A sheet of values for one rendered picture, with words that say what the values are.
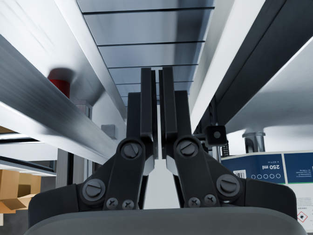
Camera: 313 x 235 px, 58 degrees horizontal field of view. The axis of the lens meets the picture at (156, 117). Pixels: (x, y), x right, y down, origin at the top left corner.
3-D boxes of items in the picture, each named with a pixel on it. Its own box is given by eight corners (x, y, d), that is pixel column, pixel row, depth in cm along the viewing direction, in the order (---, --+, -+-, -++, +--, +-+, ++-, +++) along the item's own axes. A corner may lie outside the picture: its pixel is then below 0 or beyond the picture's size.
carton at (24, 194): (45, 174, 317) (43, 208, 308) (5, 175, 316) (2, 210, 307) (28, 171, 273) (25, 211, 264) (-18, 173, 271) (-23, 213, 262)
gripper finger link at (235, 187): (164, 218, 13) (159, 102, 17) (233, 216, 13) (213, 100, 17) (163, 196, 10) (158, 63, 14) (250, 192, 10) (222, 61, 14)
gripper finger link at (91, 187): (91, 221, 13) (103, 104, 17) (160, 218, 13) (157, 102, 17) (71, 198, 10) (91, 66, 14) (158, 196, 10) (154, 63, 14)
